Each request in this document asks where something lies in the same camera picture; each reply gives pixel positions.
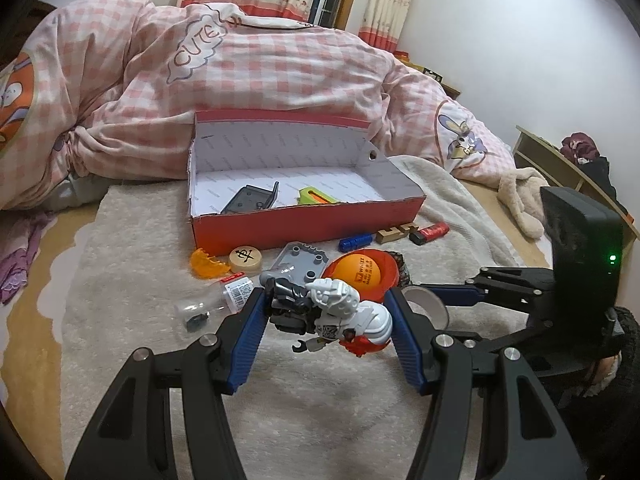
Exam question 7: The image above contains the blue plastic cylinder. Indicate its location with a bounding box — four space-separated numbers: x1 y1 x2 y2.
338 232 375 252

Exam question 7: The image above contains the white grey toy robot figure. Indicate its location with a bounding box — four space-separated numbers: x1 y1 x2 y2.
264 275 393 358

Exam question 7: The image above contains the beige plush toy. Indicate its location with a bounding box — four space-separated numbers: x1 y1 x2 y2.
497 167 551 238

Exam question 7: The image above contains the purple cloth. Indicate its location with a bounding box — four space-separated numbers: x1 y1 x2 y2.
0 210 56 306

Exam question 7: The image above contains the grey cloth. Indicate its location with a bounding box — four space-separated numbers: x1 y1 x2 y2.
50 172 111 208

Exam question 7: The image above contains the beige fluffy blanket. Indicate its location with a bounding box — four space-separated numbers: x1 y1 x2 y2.
60 155 526 480

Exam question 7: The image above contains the dark clothes pile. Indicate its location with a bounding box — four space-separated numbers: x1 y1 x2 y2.
560 132 631 211

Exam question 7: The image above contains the orange ball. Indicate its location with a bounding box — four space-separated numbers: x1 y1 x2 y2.
332 255 386 306

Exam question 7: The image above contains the red cardboard box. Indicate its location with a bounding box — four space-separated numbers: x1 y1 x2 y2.
187 109 427 257

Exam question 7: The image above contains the grey plastic building plate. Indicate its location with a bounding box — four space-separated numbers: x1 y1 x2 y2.
259 242 328 286

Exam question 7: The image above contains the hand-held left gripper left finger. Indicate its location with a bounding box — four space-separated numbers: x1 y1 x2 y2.
65 287 273 480

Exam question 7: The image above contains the red lighter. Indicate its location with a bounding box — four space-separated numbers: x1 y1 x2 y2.
409 223 450 246

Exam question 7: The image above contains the pink checkered quilt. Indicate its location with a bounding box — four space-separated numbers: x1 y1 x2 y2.
0 0 516 211

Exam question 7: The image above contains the round wooden chess piece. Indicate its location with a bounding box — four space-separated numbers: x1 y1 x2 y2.
229 245 263 276

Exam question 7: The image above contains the wooden nightstand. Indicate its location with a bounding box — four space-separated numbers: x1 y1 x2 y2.
392 50 462 100

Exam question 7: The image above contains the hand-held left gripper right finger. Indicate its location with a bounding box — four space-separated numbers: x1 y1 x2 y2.
384 287 588 480

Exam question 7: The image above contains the black tape roll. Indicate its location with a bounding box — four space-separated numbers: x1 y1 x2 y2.
400 285 448 333

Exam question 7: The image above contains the orange translucent plastic piece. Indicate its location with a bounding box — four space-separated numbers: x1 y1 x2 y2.
190 247 231 280

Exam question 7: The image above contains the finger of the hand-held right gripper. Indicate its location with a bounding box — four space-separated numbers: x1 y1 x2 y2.
416 266 557 312
465 310 557 377

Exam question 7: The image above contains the green orange utility knife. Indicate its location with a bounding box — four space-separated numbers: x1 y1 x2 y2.
296 186 346 206

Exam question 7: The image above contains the wooden puzzle block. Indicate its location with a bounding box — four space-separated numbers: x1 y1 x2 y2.
376 221 418 245

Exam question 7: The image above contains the small clear labelled bottle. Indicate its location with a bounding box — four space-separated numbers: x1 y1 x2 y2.
174 272 256 333

